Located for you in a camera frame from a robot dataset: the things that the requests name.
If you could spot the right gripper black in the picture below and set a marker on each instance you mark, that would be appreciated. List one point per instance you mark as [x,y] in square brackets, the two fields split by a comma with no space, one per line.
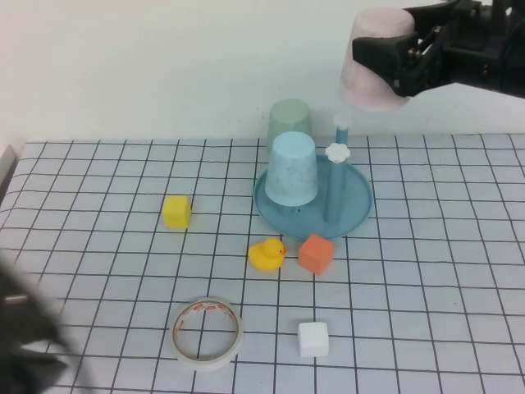
[467,45]

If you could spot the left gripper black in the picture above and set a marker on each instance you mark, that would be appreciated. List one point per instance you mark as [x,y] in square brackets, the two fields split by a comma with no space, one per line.
[24,373]

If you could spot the pale pink plastic cup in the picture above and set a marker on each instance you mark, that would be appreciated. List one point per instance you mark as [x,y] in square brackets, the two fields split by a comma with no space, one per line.
[369,90]

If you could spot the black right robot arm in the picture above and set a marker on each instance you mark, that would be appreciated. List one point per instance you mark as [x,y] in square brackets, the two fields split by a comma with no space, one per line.
[517,49]

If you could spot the pale green plastic cup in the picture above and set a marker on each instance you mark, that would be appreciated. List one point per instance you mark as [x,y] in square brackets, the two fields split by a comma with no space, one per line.
[289,117]

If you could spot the blue cup stand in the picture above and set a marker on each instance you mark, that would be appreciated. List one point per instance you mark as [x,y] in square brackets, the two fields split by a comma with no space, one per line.
[352,205]

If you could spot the light blue plastic cup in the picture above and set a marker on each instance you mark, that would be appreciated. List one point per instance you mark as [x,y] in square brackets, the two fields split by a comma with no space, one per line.
[291,172]

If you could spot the white tape roll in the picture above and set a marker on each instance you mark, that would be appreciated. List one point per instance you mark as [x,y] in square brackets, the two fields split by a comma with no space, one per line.
[207,364]

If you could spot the grey table edge strip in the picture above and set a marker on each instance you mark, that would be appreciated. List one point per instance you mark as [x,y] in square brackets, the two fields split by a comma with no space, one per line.
[6,168]

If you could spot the yellow foam cube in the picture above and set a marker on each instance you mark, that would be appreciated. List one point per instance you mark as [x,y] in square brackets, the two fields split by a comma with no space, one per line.
[176,211]

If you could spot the orange foam cube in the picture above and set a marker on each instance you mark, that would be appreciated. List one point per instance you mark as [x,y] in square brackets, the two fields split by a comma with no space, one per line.
[316,252]

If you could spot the yellow rubber duck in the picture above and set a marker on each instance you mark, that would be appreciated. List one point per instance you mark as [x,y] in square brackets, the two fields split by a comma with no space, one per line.
[264,256]

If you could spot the white foam cube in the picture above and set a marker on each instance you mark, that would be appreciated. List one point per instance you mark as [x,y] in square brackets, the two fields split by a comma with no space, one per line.
[313,340]

